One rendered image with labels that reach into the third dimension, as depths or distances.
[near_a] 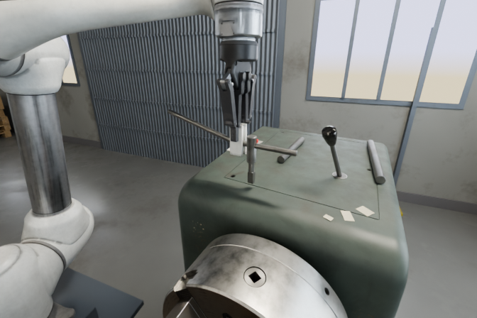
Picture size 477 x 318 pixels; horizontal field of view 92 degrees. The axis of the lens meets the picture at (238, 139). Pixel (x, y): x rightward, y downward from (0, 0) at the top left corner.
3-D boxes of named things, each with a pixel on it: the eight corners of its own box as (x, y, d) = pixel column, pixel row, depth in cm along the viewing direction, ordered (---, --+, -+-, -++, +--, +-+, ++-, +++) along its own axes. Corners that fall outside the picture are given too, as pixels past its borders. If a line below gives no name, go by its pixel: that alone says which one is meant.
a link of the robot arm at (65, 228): (15, 280, 72) (63, 230, 93) (68, 282, 73) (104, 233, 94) (-65, 4, 47) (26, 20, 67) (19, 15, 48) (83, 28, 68)
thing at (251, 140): (257, 180, 54) (258, 135, 50) (253, 185, 52) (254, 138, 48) (248, 178, 55) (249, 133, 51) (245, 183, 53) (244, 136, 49)
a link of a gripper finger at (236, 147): (243, 125, 49) (241, 126, 48) (243, 155, 51) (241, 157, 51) (231, 123, 50) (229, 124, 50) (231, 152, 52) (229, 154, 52)
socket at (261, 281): (255, 276, 37) (256, 263, 36) (268, 293, 35) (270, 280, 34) (238, 286, 36) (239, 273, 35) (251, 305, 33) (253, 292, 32)
